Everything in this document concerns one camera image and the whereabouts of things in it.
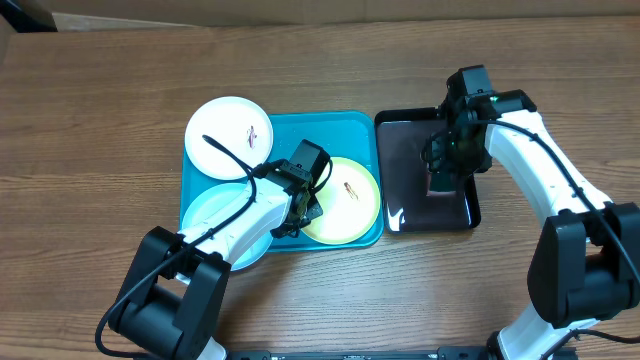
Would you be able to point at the black rectangular tray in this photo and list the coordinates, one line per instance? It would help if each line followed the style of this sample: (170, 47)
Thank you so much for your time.
(401, 136)

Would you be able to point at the white plate with red stain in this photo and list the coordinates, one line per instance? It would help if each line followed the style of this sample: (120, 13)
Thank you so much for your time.
(239, 125)

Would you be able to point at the teal plastic tray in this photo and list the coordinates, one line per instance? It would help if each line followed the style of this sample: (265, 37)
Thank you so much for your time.
(348, 134)

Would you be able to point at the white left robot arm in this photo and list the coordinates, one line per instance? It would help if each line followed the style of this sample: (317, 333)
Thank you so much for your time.
(169, 303)

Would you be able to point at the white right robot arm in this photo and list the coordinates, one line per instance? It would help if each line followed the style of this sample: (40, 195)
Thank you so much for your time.
(585, 268)

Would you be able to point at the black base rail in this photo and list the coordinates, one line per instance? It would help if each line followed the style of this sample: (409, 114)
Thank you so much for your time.
(442, 353)

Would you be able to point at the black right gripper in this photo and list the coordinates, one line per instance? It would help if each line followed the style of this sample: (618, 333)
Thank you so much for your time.
(445, 176)

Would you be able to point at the light blue plate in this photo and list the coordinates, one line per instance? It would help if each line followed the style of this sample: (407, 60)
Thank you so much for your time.
(214, 199)

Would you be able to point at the green and orange sponge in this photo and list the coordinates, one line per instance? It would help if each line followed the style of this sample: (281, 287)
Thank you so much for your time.
(440, 184)

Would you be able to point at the brown cardboard backdrop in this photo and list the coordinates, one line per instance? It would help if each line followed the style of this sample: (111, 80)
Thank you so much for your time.
(82, 15)

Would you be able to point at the yellow plate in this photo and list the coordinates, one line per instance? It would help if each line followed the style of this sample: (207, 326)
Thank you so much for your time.
(350, 201)

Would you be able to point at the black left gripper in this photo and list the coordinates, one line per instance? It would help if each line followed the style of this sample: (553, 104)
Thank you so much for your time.
(313, 209)

